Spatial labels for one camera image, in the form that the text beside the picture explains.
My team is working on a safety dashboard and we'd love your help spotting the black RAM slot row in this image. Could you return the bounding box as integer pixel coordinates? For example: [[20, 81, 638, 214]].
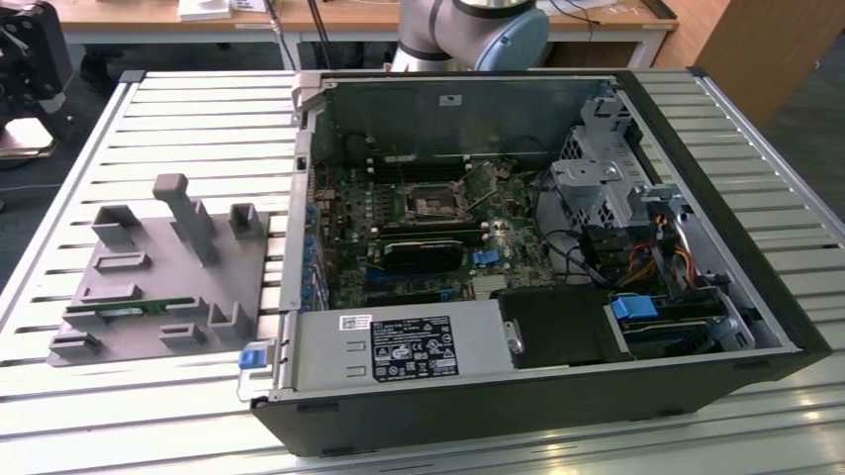
[[367, 154, 465, 182], [378, 223, 485, 241]]

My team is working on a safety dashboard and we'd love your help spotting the wooden cabinet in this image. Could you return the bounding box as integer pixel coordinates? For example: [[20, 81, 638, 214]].
[[653, 0, 845, 128]]

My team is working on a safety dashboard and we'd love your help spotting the yellow orange wire bundle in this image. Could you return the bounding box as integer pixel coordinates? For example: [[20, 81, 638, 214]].
[[619, 245, 698, 291]]

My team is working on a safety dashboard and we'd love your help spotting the wooden desk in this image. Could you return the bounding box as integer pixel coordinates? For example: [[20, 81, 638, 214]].
[[56, 0, 681, 71]]

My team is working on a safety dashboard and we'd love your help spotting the black PC case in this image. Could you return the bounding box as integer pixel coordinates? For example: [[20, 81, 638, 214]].
[[248, 68, 832, 459]]

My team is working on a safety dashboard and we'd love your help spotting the grey parts rack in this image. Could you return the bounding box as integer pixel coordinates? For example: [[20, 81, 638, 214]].
[[48, 172, 292, 368]]

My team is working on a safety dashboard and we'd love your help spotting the white box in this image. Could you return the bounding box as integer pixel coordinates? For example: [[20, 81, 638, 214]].
[[177, 0, 235, 22]]

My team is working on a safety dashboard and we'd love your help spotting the metal socket cover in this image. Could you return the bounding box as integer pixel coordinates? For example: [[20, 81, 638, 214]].
[[460, 158, 517, 186]]

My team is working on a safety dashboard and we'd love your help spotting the black graphics card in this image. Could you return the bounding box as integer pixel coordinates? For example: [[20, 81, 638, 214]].
[[380, 238, 465, 275]]

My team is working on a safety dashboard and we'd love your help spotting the CPU socket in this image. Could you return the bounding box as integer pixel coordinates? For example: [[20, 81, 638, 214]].
[[403, 183, 474, 224]]

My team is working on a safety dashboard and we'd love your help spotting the silver heatsink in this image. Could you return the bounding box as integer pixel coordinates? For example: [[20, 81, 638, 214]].
[[470, 274, 510, 300]]

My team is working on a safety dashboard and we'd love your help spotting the black disk drive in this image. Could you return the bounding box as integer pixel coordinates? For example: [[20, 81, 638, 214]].
[[617, 316, 727, 360]]

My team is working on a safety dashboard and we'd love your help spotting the blue disk carrier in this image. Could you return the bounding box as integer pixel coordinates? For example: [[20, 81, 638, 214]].
[[609, 293, 661, 325]]

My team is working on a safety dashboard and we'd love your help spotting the silver disk bay cage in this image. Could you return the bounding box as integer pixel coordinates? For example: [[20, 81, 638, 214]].
[[535, 96, 669, 235]]

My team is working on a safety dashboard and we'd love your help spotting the green RAM stick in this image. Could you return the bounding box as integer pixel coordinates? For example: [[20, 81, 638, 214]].
[[64, 296, 200, 316]]

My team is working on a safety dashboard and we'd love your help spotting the black wire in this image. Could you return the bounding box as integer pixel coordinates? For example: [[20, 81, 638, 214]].
[[537, 167, 610, 289]]

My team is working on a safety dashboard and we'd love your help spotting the silver power supply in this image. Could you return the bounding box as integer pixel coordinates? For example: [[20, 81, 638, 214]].
[[279, 298, 525, 398]]

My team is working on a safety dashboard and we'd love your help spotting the green motherboard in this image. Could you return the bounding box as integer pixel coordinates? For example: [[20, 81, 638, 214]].
[[306, 157, 563, 311]]

